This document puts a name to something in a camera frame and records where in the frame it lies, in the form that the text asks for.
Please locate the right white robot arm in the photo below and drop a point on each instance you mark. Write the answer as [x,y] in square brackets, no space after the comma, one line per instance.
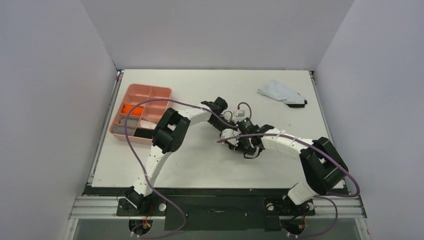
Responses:
[322,165]

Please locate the black rolled underwear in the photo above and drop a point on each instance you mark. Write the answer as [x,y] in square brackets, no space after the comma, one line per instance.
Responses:
[143,133]

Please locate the grey striped rolled underwear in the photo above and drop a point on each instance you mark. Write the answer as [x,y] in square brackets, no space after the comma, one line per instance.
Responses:
[122,130]

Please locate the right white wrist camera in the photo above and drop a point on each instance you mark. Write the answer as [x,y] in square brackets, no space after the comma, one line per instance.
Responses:
[226,133]

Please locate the pink divided storage tray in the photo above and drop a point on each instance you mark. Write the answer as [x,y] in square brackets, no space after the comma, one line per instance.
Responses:
[152,98]

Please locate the white rolled underwear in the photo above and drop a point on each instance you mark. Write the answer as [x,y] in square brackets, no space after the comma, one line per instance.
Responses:
[144,124]

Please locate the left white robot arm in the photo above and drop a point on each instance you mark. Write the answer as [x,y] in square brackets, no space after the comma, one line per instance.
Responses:
[167,138]

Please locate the orange underwear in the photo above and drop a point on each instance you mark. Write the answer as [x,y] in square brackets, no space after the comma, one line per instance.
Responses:
[132,110]

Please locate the light blue underwear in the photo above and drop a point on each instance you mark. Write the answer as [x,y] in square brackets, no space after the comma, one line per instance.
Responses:
[280,92]

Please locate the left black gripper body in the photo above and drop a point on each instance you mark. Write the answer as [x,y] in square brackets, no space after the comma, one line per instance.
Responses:
[219,123]

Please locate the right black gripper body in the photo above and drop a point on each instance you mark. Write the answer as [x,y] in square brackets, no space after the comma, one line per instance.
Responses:
[244,143]

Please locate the aluminium mounting rail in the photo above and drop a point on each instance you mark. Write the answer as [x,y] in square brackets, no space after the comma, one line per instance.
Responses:
[105,208]

